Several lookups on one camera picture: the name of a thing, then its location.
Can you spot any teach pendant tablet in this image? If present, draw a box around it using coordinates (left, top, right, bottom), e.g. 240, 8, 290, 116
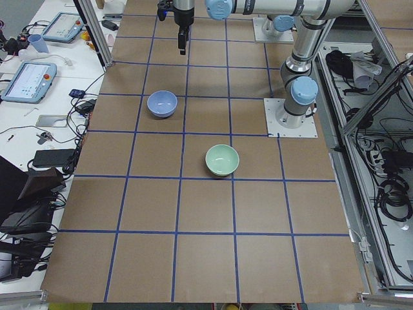
41, 12, 84, 43
1, 61, 57, 104

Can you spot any blue bowl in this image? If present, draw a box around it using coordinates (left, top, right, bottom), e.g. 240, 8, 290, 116
146, 90, 178, 118

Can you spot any teach pendant tablet far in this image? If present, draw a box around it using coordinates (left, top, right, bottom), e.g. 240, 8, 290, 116
41, 12, 84, 43

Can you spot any green bowl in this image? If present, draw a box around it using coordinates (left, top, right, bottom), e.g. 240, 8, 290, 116
205, 144, 240, 176

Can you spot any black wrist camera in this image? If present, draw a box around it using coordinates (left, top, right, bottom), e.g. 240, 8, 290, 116
157, 0, 173, 21

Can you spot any aluminium frame post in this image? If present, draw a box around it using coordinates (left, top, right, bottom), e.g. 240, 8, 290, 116
73, 0, 113, 68

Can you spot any teach pendant tablet near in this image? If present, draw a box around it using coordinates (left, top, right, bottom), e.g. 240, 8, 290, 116
1, 61, 57, 104

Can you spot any black gripper active arm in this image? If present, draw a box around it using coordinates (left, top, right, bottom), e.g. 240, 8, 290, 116
173, 0, 195, 55

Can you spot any black power adapter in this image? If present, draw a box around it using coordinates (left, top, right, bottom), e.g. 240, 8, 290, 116
32, 149, 75, 168

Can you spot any light blue plastic cup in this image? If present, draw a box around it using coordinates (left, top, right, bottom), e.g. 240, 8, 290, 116
28, 34, 49, 53

